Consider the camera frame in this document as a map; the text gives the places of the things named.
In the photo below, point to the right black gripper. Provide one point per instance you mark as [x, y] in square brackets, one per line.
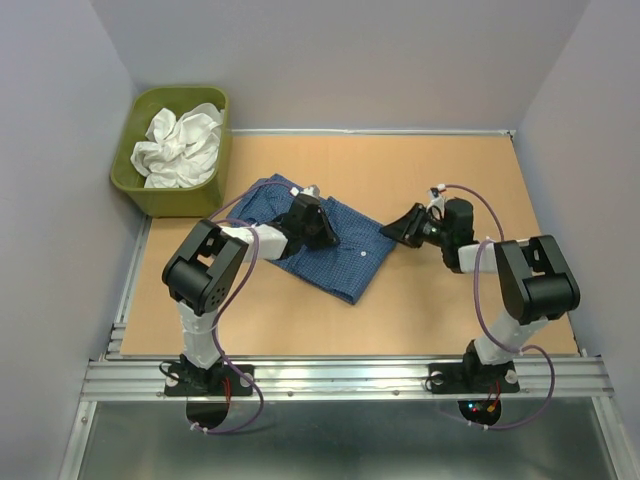
[405, 228]

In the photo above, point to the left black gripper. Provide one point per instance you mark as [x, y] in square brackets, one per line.
[327, 238]

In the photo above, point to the blue checkered long sleeve shirt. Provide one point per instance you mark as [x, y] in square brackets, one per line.
[344, 271]

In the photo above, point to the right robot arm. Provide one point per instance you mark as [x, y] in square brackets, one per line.
[536, 285]

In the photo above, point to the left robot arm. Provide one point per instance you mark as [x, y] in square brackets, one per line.
[200, 277]

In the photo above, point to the green plastic bin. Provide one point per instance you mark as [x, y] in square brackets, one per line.
[197, 201]

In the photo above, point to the white crumpled shirt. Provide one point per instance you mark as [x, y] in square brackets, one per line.
[180, 152]

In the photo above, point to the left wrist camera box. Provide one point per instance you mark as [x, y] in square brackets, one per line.
[312, 191]

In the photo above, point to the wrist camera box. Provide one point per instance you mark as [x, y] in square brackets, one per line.
[312, 191]
[437, 200]

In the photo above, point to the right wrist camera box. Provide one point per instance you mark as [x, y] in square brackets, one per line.
[437, 200]

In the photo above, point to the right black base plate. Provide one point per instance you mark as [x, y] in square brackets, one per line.
[456, 378]

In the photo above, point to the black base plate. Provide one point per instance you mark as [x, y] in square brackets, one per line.
[187, 380]
[456, 378]

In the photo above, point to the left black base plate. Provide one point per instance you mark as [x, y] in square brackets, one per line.
[187, 380]

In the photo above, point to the aluminium mounting rail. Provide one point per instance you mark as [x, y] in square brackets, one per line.
[356, 417]

